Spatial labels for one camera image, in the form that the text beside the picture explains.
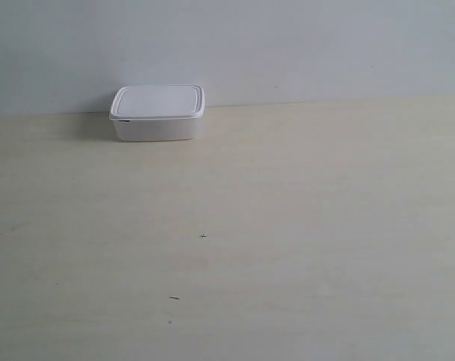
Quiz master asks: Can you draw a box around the white lidded plastic container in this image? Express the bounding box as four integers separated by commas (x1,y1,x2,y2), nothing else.
109,85,205,141

